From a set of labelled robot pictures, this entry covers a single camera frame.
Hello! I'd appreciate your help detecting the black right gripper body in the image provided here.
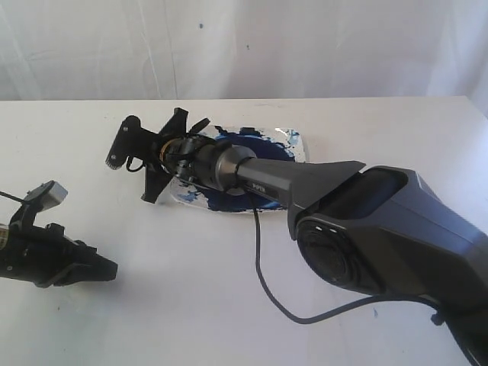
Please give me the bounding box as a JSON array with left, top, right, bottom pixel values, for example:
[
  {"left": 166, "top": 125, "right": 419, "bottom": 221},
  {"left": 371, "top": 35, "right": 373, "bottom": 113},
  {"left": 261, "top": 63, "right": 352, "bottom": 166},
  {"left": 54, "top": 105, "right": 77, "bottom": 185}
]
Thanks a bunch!
[{"left": 141, "top": 108, "right": 211, "bottom": 204}]

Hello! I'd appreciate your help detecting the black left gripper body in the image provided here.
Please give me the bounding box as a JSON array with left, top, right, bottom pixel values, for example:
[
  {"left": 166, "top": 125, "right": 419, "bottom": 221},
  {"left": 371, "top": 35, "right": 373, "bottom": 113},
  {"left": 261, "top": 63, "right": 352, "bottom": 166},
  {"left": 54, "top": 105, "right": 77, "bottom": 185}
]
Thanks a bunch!
[{"left": 1, "top": 203, "right": 95, "bottom": 287}]

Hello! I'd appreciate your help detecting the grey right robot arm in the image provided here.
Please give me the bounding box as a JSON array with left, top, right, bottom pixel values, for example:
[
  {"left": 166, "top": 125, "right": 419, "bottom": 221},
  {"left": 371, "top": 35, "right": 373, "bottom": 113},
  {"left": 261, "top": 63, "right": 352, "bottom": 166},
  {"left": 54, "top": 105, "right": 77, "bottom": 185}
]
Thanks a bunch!
[{"left": 106, "top": 108, "right": 487, "bottom": 365}]

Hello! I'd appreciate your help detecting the white plate with blue paint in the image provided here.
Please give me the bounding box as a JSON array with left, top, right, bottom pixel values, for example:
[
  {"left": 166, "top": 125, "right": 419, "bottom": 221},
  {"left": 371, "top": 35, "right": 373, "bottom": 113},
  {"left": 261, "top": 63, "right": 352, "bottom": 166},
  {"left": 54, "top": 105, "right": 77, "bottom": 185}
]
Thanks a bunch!
[{"left": 169, "top": 124, "right": 308, "bottom": 213}]

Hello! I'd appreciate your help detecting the white backdrop curtain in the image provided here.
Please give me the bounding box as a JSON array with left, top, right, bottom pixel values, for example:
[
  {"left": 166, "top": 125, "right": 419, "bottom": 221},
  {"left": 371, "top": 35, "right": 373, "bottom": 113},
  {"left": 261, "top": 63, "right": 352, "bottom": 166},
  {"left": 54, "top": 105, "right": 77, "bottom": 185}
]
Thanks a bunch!
[{"left": 1, "top": 1, "right": 487, "bottom": 109}]

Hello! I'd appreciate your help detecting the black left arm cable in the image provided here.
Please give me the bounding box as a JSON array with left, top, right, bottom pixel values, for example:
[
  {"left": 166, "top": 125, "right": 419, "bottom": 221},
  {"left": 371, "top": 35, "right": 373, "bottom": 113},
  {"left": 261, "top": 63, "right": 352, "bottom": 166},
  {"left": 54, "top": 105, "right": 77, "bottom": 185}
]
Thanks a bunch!
[{"left": 0, "top": 191, "right": 27, "bottom": 205}]

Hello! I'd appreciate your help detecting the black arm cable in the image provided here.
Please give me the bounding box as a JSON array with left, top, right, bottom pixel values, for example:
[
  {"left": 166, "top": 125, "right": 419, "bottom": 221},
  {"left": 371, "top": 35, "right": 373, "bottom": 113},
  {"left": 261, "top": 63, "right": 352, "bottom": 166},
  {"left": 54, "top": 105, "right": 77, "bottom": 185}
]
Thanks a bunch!
[
  {"left": 228, "top": 182, "right": 447, "bottom": 326},
  {"left": 0, "top": 191, "right": 27, "bottom": 205}
]

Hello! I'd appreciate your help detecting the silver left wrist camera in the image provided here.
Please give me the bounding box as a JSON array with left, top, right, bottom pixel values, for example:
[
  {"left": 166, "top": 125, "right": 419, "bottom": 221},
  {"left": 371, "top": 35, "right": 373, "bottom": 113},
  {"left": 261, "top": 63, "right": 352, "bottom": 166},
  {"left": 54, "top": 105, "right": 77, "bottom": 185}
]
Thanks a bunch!
[{"left": 24, "top": 180, "right": 68, "bottom": 212}]

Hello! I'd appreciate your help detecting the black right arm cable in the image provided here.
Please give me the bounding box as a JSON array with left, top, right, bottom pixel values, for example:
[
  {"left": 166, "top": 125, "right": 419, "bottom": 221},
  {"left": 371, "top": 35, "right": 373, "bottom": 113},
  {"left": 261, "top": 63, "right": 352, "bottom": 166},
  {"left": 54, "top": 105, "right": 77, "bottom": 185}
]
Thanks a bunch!
[{"left": 228, "top": 182, "right": 447, "bottom": 326}]

